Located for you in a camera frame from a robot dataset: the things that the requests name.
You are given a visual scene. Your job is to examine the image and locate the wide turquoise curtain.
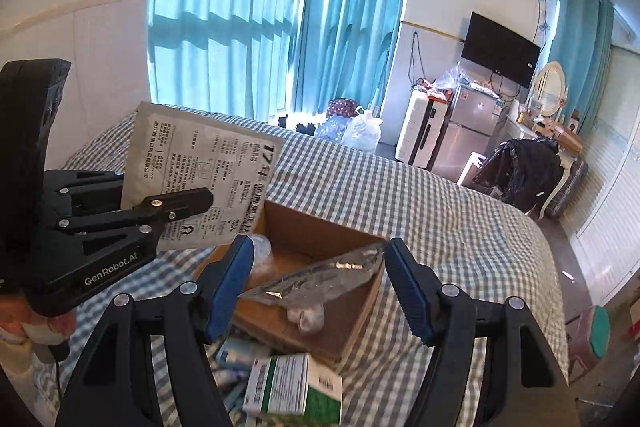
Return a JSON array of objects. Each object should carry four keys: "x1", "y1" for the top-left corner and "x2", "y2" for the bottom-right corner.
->
[{"x1": 145, "y1": 0, "x2": 321, "y2": 118}]

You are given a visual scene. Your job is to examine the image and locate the dark dotted bag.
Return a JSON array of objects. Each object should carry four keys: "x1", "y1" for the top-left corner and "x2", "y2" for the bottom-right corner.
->
[{"x1": 326, "y1": 98, "x2": 366, "y2": 120}]

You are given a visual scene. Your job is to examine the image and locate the black wall television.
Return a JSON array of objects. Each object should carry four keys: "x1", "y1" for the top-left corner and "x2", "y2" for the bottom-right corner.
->
[{"x1": 460, "y1": 12, "x2": 542, "y2": 88}]

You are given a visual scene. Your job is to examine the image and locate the brown cardboard box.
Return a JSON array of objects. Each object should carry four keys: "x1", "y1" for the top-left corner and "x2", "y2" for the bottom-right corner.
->
[{"x1": 192, "y1": 199, "x2": 388, "y2": 370}]

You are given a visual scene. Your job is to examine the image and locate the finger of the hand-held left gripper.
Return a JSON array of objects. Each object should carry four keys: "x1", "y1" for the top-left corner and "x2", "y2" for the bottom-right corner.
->
[
  {"x1": 55, "y1": 187, "x2": 216, "y2": 253},
  {"x1": 42, "y1": 171, "x2": 125, "y2": 214}
]

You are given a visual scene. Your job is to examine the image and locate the green top stool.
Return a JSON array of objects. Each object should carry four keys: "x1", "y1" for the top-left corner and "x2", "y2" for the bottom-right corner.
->
[{"x1": 567, "y1": 304, "x2": 612, "y2": 373}]

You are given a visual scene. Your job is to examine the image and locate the black jacket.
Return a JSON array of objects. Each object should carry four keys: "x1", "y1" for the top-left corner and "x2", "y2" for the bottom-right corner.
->
[{"x1": 472, "y1": 138, "x2": 563, "y2": 212}]

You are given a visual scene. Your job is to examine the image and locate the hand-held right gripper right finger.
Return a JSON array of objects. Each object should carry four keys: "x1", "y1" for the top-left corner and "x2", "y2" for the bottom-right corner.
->
[{"x1": 384, "y1": 237, "x2": 581, "y2": 427}]

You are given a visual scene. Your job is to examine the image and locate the clear plastic cup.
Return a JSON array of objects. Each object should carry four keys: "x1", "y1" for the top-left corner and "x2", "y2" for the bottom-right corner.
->
[{"x1": 247, "y1": 234, "x2": 273, "y2": 283}]

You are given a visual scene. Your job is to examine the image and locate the oval white mirror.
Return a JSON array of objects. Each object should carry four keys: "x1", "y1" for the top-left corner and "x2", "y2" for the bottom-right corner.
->
[{"x1": 530, "y1": 61, "x2": 568, "y2": 118}]

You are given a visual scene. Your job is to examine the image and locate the white dressing table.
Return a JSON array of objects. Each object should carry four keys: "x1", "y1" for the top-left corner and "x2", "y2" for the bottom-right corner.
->
[{"x1": 505, "y1": 112, "x2": 586, "y2": 158}]

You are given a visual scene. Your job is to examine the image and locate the silver fridge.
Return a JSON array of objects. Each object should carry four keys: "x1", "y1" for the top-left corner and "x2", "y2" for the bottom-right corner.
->
[{"x1": 430, "y1": 82, "x2": 508, "y2": 182}]

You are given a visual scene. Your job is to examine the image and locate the narrow turquoise curtain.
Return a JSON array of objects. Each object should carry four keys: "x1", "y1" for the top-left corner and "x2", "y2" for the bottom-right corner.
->
[{"x1": 547, "y1": 0, "x2": 616, "y2": 75}]

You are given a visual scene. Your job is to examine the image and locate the clear plastic bag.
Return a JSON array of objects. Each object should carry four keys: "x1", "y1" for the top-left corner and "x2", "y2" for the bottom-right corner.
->
[{"x1": 315, "y1": 107, "x2": 383, "y2": 152}]

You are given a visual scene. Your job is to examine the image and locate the green and white box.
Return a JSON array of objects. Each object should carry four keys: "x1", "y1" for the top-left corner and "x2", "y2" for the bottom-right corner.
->
[{"x1": 242, "y1": 352, "x2": 343, "y2": 427}]

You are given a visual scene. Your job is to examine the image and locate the white chair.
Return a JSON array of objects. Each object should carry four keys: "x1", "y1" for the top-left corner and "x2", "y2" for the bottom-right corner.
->
[{"x1": 457, "y1": 152, "x2": 573, "y2": 220}]

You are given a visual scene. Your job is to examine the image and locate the light blue white tube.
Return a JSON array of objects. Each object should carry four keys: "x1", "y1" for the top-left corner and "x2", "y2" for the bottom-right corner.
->
[{"x1": 215, "y1": 337, "x2": 272, "y2": 373}]

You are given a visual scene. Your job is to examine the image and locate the white printed packet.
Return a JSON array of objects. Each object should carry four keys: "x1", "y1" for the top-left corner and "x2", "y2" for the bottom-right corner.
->
[{"x1": 122, "y1": 102, "x2": 286, "y2": 253}]

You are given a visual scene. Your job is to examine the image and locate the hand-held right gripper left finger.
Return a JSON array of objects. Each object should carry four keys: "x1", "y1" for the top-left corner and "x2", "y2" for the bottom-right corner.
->
[{"x1": 55, "y1": 234, "x2": 256, "y2": 427}]

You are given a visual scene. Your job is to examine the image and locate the white wardrobe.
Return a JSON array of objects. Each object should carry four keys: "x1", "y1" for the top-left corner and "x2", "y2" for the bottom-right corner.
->
[{"x1": 575, "y1": 47, "x2": 640, "y2": 308}]

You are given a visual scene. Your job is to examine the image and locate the clear plastic packet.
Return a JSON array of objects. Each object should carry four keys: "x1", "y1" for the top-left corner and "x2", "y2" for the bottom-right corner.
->
[{"x1": 237, "y1": 243, "x2": 386, "y2": 335}]

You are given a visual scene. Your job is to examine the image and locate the white suitcase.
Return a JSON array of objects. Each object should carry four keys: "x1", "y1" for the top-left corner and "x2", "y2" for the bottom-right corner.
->
[{"x1": 395, "y1": 89, "x2": 451, "y2": 170}]

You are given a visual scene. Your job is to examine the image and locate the person's left hand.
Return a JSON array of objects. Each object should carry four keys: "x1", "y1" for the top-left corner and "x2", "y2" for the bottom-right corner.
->
[{"x1": 0, "y1": 294, "x2": 77, "y2": 348}]

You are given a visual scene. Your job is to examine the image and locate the checked blanket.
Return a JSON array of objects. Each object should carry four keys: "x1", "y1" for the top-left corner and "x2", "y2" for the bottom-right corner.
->
[{"x1": 30, "y1": 104, "x2": 571, "y2": 427}]

